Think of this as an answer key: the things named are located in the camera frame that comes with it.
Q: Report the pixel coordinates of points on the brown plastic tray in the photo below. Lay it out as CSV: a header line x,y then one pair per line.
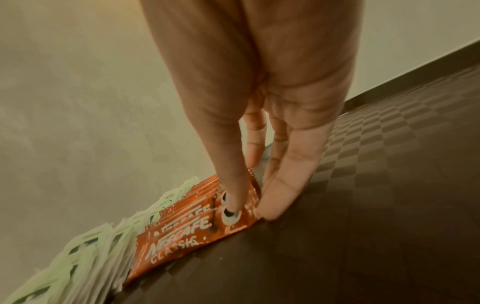
x,y
375,207

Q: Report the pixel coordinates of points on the person's right hand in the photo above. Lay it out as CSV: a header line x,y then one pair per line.
x,y
255,44

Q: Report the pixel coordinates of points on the neat rows of tea bags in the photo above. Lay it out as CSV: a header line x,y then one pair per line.
x,y
75,252

